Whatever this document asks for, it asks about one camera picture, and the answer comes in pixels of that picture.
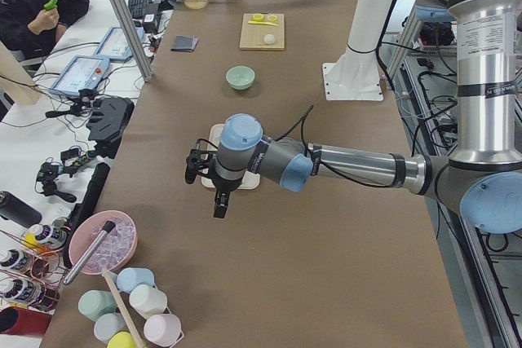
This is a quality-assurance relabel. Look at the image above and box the grey folded cloth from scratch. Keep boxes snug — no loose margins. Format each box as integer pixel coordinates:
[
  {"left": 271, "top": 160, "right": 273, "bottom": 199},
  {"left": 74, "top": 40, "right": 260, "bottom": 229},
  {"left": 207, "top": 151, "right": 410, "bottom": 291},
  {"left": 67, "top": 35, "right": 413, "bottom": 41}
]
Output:
[{"left": 170, "top": 35, "right": 199, "bottom": 52}]

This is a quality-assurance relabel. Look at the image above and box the red can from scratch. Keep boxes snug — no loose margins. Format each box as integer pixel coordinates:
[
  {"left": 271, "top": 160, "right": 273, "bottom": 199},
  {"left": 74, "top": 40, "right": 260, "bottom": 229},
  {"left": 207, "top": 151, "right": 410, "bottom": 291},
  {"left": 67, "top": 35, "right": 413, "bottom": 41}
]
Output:
[{"left": 1, "top": 306, "right": 52, "bottom": 337}]

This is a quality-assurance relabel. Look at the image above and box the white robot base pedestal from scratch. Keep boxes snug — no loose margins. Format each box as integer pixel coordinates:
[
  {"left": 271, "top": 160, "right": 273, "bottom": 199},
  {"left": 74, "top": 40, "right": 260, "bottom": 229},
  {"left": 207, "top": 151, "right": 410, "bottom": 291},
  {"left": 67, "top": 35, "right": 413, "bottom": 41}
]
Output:
[{"left": 323, "top": 0, "right": 395, "bottom": 101}]

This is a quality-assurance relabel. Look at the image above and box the aluminium frame post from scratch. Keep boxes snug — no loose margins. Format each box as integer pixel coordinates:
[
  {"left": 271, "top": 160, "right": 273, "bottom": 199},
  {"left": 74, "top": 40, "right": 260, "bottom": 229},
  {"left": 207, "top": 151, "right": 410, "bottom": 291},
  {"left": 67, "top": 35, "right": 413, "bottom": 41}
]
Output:
[{"left": 109, "top": 0, "right": 153, "bottom": 82}]

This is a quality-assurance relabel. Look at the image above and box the teach pendant near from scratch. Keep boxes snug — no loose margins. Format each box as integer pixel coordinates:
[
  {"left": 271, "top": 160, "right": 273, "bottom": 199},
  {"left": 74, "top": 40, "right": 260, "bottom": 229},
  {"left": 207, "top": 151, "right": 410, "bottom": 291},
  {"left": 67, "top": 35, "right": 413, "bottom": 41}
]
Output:
[{"left": 49, "top": 55, "right": 110, "bottom": 97}]

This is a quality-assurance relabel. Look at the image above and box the pink cup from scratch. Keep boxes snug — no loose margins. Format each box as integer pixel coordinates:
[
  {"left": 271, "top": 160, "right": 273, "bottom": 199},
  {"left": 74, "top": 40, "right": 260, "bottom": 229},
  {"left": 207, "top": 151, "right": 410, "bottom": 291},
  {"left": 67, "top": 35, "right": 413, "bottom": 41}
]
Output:
[{"left": 144, "top": 314, "right": 182, "bottom": 347}]

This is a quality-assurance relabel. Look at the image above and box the mint green cup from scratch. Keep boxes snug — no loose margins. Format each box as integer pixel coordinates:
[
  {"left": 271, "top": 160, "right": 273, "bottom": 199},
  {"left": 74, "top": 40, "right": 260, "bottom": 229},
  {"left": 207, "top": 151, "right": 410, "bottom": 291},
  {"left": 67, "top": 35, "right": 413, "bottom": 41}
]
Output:
[{"left": 77, "top": 290, "right": 117, "bottom": 322}]

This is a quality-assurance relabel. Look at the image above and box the white cup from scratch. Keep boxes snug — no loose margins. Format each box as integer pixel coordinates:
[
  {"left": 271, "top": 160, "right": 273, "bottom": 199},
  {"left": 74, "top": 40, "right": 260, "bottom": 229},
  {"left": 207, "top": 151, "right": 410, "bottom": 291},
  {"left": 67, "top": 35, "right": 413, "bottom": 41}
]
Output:
[{"left": 129, "top": 284, "right": 167, "bottom": 319}]

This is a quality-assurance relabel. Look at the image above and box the light green bowl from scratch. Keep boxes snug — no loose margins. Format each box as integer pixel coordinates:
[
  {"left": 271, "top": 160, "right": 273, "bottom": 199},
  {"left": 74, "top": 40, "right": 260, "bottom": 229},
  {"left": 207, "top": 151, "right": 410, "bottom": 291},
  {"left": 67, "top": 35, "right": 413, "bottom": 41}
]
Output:
[{"left": 225, "top": 65, "right": 255, "bottom": 90}]

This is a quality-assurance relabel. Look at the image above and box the person in black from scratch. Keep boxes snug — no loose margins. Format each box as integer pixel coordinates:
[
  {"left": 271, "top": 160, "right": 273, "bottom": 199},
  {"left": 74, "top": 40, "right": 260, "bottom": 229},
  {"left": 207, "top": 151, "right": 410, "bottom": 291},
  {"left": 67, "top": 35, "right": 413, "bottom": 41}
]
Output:
[{"left": 1, "top": 0, "right": 90, "bottom": 59}]

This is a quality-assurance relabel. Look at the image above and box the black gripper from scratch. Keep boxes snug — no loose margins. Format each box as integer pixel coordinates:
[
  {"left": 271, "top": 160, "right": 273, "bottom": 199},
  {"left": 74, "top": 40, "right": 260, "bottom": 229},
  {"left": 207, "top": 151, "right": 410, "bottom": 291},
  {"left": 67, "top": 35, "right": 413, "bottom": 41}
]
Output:
[{"left": 212, "top": 174, "right": 242, "bottom": 218}]

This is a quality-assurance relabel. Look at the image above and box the pale grey cup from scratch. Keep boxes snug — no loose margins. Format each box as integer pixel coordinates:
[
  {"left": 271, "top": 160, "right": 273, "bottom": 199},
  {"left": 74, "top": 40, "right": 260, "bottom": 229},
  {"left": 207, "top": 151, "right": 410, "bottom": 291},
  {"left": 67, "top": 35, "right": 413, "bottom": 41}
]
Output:
[{"left": 93, "top": 313, "right": 126, "bottom": 344}]

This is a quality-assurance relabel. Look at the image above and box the metal muddler stick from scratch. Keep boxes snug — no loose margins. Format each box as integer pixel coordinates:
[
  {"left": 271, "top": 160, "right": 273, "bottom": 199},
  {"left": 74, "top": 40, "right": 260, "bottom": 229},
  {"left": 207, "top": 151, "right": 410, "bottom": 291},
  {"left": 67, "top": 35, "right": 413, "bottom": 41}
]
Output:
[{"left": 63, "top": 220, "right": 116, "bottom": 285}]

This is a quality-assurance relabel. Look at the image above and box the yellow cup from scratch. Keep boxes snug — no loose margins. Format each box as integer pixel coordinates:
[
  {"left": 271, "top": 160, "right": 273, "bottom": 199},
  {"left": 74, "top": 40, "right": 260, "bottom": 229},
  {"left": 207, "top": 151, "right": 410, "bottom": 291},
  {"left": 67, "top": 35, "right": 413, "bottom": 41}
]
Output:
[{"left": 107, "top": 331, "right": 136, "bottom": 348}]

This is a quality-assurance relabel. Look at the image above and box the teach pendant far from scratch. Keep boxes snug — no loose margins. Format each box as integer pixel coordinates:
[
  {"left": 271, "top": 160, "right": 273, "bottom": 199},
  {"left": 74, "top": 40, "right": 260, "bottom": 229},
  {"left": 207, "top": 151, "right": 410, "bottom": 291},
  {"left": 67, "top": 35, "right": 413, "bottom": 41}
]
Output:
[{"left": 93, "top": 26, "right": 132, "bottom": 62}]

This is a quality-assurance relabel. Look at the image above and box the black bottle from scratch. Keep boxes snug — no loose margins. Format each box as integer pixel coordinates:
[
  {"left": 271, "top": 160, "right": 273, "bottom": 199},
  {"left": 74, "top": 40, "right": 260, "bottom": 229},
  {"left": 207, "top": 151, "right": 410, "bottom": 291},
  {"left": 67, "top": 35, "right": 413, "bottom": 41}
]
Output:
[{"left": 1, "top": 191, "right": 42, "bottom": 228}]

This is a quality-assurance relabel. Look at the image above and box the light blue cup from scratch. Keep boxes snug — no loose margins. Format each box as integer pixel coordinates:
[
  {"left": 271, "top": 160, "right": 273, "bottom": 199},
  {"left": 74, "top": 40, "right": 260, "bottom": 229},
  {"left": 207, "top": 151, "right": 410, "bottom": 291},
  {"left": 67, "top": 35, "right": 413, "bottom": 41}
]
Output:
[{"left": 117, "top": 267, "right": 155, "bottom": 293}]

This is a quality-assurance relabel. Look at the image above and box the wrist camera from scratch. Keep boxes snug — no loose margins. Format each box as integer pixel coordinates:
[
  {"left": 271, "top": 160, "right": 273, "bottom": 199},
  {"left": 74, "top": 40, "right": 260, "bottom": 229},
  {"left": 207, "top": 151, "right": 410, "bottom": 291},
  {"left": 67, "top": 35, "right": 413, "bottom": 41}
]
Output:
[{"left": 184, "top": 139, "right": 217, "bottom": 184}]

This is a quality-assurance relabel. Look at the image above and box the yellow plastic knife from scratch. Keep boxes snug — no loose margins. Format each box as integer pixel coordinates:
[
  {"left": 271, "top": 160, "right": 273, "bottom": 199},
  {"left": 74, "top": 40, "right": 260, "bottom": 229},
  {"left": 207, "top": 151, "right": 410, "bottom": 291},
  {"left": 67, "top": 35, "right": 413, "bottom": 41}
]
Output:
[{"left": 247, "top": 20, "right": 279, "bottom": 27}]

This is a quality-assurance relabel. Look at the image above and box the teach pendant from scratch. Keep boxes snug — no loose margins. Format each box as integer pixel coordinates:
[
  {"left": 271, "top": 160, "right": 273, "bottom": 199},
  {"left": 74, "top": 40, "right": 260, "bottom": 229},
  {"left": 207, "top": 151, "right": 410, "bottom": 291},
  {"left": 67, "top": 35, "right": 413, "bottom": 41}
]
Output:
[
  {"left": 49, "top": 55, "right": 110, "bottom": 97},
  {"left": 93, "top": 26, "right": 132, "bottom": 62}
]

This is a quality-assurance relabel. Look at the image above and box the beige rabbit tray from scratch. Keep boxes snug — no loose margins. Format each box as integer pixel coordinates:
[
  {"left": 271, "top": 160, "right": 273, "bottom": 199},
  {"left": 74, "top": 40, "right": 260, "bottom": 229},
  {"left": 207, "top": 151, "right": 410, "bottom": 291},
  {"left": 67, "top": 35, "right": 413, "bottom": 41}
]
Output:
[{"left": 201, "top": 124, "right": 260, "bottom": 190}]

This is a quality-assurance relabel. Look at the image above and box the pink bowl with ice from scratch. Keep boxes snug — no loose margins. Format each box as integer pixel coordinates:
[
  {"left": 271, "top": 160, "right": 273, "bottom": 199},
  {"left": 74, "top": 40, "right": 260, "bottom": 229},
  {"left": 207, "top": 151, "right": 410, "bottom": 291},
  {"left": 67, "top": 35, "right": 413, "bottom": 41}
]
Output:
[{"left": 69, "top": 210, "right": 138, "bottom": 275}]

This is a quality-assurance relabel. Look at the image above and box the wooden cutting board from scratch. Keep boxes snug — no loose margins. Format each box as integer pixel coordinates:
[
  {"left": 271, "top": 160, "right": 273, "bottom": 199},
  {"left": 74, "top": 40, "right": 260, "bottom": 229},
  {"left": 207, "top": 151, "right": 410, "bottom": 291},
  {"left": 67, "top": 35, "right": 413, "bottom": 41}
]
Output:
[{"left": 239, "top": 13, "right": 285, "bottom": 51}]

